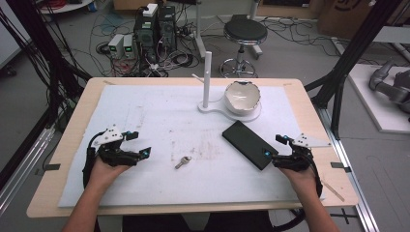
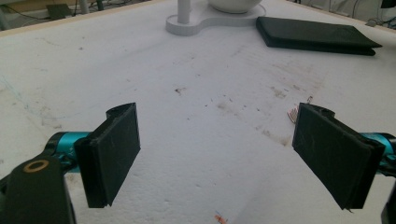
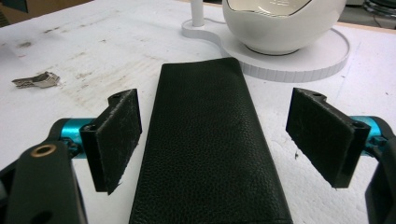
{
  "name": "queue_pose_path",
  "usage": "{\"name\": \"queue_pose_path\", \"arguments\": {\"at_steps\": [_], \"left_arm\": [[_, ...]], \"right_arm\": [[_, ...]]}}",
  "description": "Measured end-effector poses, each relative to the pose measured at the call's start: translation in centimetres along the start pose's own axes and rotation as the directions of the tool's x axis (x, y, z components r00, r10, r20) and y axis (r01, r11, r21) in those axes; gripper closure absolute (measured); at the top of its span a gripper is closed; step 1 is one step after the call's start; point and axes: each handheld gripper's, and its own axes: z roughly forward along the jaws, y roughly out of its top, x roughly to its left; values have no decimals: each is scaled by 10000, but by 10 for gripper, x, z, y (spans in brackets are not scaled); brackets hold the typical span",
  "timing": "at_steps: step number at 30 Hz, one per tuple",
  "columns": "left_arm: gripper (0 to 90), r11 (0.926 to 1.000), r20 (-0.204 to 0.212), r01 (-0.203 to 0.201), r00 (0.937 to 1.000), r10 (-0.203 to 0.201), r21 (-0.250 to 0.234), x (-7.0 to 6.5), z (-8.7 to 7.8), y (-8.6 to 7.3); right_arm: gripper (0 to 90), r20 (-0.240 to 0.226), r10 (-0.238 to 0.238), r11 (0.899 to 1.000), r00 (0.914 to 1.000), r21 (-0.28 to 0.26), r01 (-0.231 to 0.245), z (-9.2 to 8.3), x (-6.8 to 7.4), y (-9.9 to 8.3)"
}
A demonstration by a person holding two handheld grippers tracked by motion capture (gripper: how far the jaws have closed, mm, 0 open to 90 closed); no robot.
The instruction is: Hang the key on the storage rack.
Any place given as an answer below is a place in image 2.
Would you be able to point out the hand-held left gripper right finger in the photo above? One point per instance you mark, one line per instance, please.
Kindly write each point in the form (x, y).
(336, 155)

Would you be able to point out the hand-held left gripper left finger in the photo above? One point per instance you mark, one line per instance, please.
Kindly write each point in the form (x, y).
(107, 155)

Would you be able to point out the small pink hair clip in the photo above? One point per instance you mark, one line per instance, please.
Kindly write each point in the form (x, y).
(294, 113)

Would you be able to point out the folded dark cloth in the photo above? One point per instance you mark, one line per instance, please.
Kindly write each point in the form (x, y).
(314, 35)

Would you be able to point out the small orange scrap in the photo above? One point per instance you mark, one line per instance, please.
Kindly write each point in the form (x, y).
(220, 218)

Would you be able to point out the dark flat device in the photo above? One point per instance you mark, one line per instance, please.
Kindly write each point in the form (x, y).
(59, 11)

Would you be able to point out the white bowl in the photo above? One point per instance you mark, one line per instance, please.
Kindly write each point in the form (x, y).
(235, 5)

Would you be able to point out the white stand with post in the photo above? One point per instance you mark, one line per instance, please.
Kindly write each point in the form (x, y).
(199, 21)

